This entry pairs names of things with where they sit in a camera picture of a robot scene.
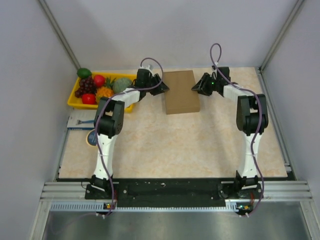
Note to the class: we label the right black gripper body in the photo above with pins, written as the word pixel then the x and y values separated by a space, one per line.
pixel 209 84

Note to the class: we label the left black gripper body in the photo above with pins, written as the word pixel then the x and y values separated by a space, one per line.
pixel 153 81

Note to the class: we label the brown cardboard box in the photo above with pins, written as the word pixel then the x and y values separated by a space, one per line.
pixel 180 98

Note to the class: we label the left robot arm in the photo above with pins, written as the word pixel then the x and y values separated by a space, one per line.
pixel 109 121

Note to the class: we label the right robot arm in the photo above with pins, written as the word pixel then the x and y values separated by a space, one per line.
pixel 251 119

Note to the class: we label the green melon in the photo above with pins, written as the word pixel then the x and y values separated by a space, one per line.
pixel 120 84

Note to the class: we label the orange pineapple toy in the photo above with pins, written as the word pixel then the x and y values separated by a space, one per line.
pixel 106 90

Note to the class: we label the red apple upper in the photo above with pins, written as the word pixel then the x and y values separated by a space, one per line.
pixel 99 81

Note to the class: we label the red apple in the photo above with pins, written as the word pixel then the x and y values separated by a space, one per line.
pixel 88 99
pixel 99 81

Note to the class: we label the dark red grape bunch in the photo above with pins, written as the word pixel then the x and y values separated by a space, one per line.
pixel 85 86

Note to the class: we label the red apple lower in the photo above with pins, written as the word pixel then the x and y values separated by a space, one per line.
pixel 88 99

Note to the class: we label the green avocado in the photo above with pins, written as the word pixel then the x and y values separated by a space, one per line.
pixel 83 73

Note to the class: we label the yellow plastic tray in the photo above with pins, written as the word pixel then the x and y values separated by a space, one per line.
pixel 77 102

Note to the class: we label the blue tape roll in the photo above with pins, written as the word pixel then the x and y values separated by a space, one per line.
pixel 91 139

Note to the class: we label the razor blister pack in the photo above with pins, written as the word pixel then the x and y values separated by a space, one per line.
pixel 81 119

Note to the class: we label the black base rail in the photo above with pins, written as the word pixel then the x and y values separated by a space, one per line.
pixel 168 192

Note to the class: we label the grey cable duct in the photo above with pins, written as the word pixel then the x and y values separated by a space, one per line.
pixel 78 206

